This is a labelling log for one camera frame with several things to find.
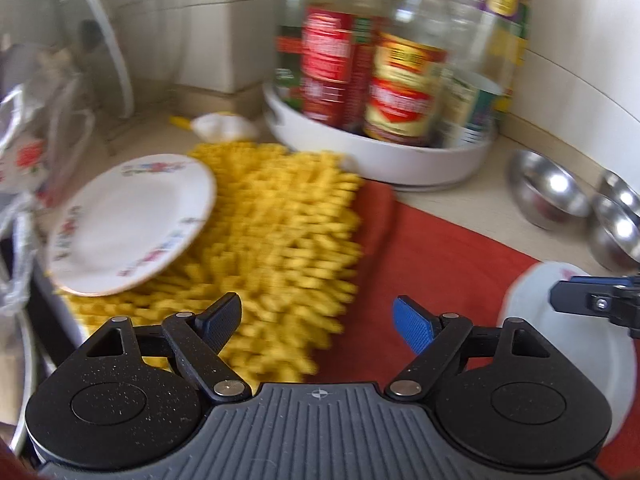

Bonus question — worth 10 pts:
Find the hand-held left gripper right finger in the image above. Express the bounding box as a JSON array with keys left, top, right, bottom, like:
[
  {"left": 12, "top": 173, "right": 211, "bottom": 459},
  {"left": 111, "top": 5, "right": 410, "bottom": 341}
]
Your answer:
[{"left": 384, "top": 296, "right": 552, "bottom": 403}]

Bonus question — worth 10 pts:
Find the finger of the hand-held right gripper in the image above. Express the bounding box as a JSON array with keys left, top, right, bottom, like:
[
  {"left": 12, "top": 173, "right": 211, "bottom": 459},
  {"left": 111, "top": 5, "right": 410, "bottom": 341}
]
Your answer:
[{"left": 549, "top": 272, "right": 640, "bottom": 340}]

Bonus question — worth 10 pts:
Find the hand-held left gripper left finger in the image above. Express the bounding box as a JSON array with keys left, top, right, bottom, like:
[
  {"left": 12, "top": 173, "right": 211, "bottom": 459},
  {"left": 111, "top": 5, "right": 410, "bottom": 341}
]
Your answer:
[{"left": 86, "top": 292, "right": 252, "bottom": 404}]

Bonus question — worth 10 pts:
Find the plain white plate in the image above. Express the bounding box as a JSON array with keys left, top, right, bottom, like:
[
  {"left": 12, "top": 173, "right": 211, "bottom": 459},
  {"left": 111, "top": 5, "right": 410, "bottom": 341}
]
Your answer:
[{"left": 497, "top": 260, "right": 638, "bottom": 427}]

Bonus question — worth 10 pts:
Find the steel bowl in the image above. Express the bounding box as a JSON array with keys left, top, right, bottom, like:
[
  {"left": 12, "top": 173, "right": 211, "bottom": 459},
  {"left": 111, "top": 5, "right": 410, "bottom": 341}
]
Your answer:
[
  {"left": 599, "top": 169, "right": 640, "bottom": 213},
  {"left": 508, "top": 148, "right": 607, "bottom": 232},
  {"left": 589, "top": 195, "right": 640, "bottom": 274}
]

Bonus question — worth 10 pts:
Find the red cloth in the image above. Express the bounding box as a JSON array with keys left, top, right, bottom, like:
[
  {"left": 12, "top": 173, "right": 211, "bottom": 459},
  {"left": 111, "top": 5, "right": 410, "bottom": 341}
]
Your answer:
[{"left": 317, "top": 179, "right": 640, "bottom": 463}]

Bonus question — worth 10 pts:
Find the yellow chenille mat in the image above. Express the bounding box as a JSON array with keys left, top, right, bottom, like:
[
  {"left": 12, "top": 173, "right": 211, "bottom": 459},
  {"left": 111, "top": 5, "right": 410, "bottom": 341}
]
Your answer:
[{"left": 54, "top": 142, "right": 367, "bottom": 387}]

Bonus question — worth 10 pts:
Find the white floral plate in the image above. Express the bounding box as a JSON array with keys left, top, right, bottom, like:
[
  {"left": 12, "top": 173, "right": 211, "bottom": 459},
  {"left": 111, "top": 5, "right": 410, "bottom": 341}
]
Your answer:
[{"left": 47, "top": 153, "right": 217, "bottom": 296}]

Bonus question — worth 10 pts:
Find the white round tray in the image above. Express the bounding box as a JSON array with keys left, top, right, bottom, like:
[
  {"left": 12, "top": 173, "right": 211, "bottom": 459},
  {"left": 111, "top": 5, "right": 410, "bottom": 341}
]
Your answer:
[{"left": 262, "top": 80, "right": 501, "bottom": 192}]

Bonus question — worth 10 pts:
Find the white and yellow utensil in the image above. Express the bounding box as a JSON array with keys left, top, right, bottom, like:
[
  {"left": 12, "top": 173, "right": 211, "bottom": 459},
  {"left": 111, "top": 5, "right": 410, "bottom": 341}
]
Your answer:
[{"left": 169, "top": 112, "right": 259, "bottom": 142}]

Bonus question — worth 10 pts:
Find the clear bottle purple neck label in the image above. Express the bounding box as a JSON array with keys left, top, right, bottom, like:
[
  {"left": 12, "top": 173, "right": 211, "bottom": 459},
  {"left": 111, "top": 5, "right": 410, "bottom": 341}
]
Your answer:
[{"left": 440, "top": 0, "right": 532, "bottom": 150}]

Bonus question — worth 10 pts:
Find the yellow red label bottle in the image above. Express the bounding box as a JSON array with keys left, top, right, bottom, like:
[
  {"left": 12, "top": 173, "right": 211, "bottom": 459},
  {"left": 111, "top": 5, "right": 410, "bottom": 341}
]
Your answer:
[{"left": 362, "top": 7, "right": 449, "bottom": 147}]

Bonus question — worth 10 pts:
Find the crumpled clear plastic bag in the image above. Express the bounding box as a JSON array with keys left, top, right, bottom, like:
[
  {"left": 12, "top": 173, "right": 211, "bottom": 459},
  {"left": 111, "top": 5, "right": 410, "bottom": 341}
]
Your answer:
[{"left": 0, "top": 35, "right": 97, "bottom": 322}]

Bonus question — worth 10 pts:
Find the green label bottle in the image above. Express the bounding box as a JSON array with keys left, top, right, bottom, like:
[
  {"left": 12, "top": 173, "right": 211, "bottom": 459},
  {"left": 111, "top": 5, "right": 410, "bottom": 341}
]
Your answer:
[{"left": 274, "top": 0, "right": 312, "bottom": 107}]

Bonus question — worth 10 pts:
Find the glass pot lid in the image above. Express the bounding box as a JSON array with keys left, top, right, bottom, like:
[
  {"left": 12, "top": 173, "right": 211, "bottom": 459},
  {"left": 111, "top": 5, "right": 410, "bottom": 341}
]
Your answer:
[{"left": 49, "top": 0, "right": 136, "bottom": 122}]

